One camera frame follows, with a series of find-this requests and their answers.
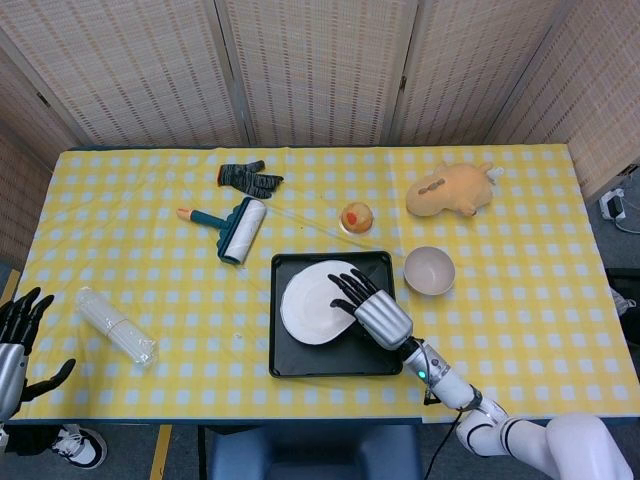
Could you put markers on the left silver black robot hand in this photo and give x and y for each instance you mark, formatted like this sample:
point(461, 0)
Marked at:
point(12, 370)

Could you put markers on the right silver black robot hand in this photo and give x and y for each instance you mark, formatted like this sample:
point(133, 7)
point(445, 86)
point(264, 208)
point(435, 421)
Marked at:
point(382, 317)

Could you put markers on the beige round bowl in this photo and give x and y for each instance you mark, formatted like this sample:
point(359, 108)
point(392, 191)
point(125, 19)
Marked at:
point(429, 272)

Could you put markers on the white paper plate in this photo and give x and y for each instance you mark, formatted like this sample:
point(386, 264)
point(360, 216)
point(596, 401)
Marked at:
point(307, 310)

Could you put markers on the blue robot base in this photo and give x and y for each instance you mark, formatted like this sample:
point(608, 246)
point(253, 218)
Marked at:
point(310, 455)

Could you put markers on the black square plastic tray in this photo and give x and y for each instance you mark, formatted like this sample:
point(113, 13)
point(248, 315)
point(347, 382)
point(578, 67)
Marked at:
point(350, 357)

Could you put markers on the black white sneaker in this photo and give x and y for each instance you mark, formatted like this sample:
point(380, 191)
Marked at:
point(82, 447)

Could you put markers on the clear sleeve of plastic cups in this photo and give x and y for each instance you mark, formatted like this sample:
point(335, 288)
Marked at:
point(117, 327)

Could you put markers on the yellow white checkered tablecloth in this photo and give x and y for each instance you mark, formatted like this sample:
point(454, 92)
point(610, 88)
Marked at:
point(500, 325)

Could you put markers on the yellow plush animal toy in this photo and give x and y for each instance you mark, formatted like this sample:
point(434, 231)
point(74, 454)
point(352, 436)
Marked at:
point(450, 192)

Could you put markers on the black grey knit glove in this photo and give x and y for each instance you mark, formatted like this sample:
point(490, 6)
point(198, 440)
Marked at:
point(247, 177)

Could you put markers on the white woven folding screen panel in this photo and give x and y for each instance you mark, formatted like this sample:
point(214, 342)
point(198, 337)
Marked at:
point(25, 165)
point(125, 65)
point(320, 65)
point(600, 90)
point(475, 65)

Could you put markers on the white power adapter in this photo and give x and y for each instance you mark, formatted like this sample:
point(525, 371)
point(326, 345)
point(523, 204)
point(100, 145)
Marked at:
point(614, 205)

